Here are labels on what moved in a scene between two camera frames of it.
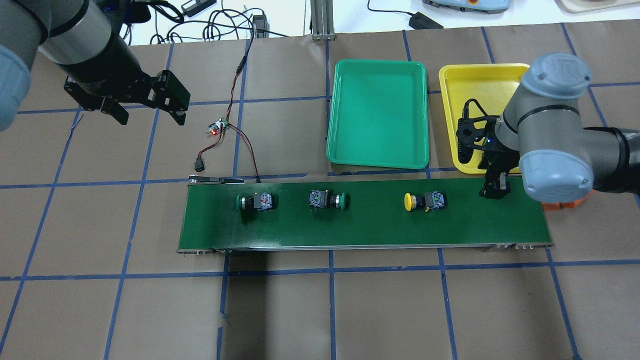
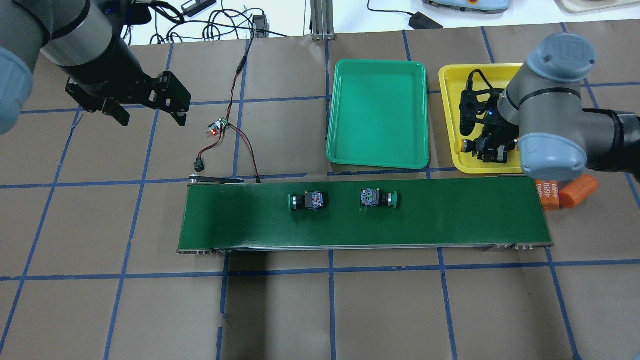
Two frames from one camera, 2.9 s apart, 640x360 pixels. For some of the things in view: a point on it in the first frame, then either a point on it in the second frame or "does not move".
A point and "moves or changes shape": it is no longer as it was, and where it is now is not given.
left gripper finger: (179, 116) does not move
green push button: (321, 198) -> (372, 197)
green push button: (261, 201) -> (310, 200)
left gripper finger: (112, 107) does not move
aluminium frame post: (322, 20) does not move
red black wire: (226, 121) does not move
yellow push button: (437, 199) moves or changes shape
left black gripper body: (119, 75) does not move
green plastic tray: (379, 114) does not move
